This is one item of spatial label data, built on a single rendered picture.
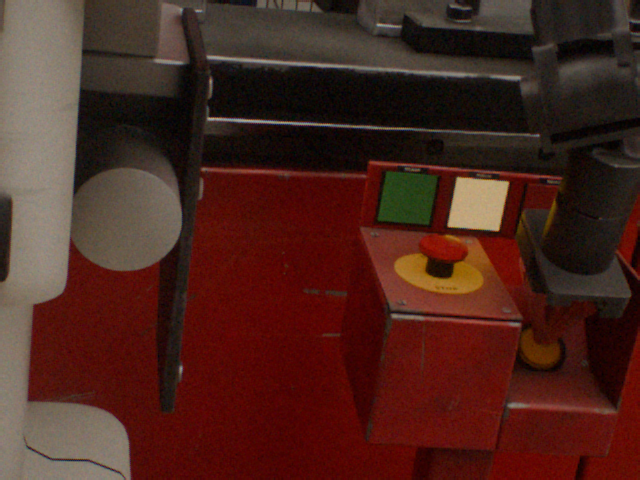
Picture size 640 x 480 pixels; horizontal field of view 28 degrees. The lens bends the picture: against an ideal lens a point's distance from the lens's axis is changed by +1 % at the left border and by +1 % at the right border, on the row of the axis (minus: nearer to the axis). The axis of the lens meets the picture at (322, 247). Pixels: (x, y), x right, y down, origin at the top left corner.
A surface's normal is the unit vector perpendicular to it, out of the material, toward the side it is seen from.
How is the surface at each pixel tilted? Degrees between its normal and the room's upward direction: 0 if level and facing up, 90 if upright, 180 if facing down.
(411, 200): 90
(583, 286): 16
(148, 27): 90
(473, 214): 90
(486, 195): 90
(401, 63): 0
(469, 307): 0
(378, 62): 0
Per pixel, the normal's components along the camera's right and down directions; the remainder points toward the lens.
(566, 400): 0.14, -0.91
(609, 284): 0.15, -0.76
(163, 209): 0.15, 0.41
